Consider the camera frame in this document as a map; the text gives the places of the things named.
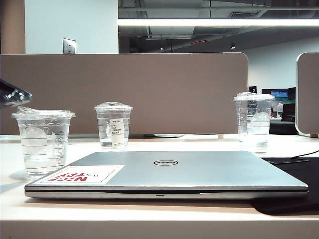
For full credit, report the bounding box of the long white ceiling light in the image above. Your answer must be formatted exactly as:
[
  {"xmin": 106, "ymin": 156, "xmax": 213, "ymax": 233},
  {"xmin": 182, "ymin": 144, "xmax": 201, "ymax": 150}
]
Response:
[{"xmin": 117, "ymin": 18, "xmax": 319, "ymax": 27}]

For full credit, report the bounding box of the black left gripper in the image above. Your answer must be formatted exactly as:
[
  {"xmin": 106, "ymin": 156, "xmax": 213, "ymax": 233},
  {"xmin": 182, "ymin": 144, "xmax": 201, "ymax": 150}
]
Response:
[{"xmin": 0, "ymin": 78, "xmax": 33, "ymax": 108}]

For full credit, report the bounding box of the silver Dell laptop with sticker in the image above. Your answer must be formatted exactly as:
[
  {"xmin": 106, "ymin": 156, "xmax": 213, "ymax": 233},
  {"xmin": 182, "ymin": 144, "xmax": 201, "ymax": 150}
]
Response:
[{"xmin": 24, "ymin": 150, "xmax": 310, "ymax": 200}]

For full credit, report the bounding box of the metal wall switch plate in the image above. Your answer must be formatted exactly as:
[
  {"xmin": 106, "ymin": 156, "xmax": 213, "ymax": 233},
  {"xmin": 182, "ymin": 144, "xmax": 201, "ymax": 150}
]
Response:
[{"xmin": 62, "ymin": 37, "xmax": 77, "ymax": 55}]

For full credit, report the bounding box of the tall clear plastic lidded cup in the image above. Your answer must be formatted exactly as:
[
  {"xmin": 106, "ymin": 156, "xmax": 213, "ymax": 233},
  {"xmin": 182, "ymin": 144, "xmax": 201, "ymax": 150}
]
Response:
[{"xmin": 233, "ymin": 92, "xmax": 276, "ymax": 154}]

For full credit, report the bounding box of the brown partition with white edge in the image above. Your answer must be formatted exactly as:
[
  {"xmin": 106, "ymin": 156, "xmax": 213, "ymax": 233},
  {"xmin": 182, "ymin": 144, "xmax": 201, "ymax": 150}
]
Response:
[{"xmin": 295, "ymin": 52, "xmax": 319, "ymax": 138}]

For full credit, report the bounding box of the black office chair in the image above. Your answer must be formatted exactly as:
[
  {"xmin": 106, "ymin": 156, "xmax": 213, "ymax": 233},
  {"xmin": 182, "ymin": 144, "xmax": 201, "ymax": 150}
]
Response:
[{"xmin": 269, "ymin": 103, "xmax": 297, "ymax": 135}]

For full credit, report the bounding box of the clear plastic cup white label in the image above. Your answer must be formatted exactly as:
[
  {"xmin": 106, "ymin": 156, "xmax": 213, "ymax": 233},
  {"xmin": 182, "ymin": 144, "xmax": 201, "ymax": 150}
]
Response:
[{"xmin": 94, "ymin": 101, "xmax": 134, "ymax": 151}]

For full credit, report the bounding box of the short clear plastic lidded cup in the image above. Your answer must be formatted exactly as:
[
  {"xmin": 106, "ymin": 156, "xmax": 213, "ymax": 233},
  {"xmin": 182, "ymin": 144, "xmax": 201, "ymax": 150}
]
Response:
[{"xmin": 11, "ymin": 106, "xmax": 76, "ymax": 180}]

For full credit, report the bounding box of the thin black cable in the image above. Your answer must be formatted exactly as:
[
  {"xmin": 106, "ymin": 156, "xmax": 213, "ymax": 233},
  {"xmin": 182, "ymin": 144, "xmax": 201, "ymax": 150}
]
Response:
[{"xmin": 293, "ymin": 148, "xmax": 319, "ymax": 158}]

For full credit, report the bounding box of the black mouse pad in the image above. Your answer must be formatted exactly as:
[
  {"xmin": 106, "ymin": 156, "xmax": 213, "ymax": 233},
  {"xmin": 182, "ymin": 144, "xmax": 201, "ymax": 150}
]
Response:
[{"xmin": 251, "ymin": 156, "xmax": 319, "ymax": 216}]

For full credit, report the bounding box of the background computer monitor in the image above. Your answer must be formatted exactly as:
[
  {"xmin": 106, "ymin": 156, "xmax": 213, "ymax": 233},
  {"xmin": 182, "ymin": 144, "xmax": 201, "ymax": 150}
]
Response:
[{"xmin": 261, "ymin": 87, "xmax": 297, "ymax": 101}]

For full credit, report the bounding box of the wide brown desk partition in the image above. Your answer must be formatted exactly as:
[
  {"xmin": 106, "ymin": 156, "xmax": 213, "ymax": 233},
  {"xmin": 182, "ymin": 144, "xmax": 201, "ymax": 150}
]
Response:
[{"xmin": 0, "ymin": 52, "xmax": 249, "ymax": 137}]

